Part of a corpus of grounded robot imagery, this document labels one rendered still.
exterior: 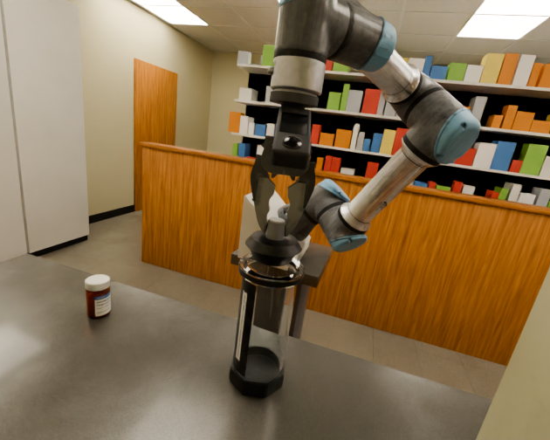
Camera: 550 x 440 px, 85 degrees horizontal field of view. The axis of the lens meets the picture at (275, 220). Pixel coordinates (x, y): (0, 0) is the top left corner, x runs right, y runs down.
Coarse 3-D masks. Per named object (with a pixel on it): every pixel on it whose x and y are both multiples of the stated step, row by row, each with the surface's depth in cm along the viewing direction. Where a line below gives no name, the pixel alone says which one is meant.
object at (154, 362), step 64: (0, 320) 60; (64, 320) 62; (128, 320) 65; (192, 320) 68; (0, 384) 47; (64, 384) 48; (128, 384) 50; (192, 384) 52; (320, 384) 55; (384, 384) 57
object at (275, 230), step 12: (276, 228) 46; (252, 240) 46; (264, 240) 46; (276, 240) 47; (288, 240) 47; (252, 252) 46; (264, 252) 44; (276, 252) 44; (288, 252) 45; (264, 264) 46; (276, 264) 46
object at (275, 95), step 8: (272, 96) 42; (280, 96) 41; (288, 96) 41; (296, 96) 40; (304, 96) 41; (312, 96) 41; (280, 104) 47; (288, 104) 43; (296, 104) 43; (304, 104) 42; (312, 104) 42; (272, 136) 43; (264, 144) 43; (264, 152) 43; (312, 152) 43; (264, 160) 44; (272, 168) 44; (280, 168) 44; (288, 168) 44; (272, 176) 45
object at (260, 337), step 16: (256, 272) 45; (272, 272) 54; (288, 272) 52; (304, 272) 48; (256, 288) 46; (272, 288) 45; (288, 288) 46; (256, 304) 46; (272, 304) 46; (288, 304) 47; (256, 320) 47; (272, 320) 47; (288, 320) 49; (256, 336) 48; (272, 336) 48; (256, 352) 48; (272, 352) 49; (256, 368) 49; (272, 368) 50
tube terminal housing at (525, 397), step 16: (544, 288) 24; (544, 304) 23; (528, 320) 25; (544, 320) 23; (528, 336) 24; (544, 336) 22; (528, 352) 24; (544, 352) 22; (512, 368) 25; (528, 368) 23; (544, 368) 22; (512, 384) 25; (528, 384) 23; (544, 384) 21; (496, 400) 27; (512, 400) 24; (528, 400) 23; (544, 400) 21; (496, 416) 26; (512, 416) 24; (528, 416) 22; (544, 416) 21; (480, 432) 28; (496, 432) 26; (512, 432) 24; (528, 432) 22; (544, 432) 20
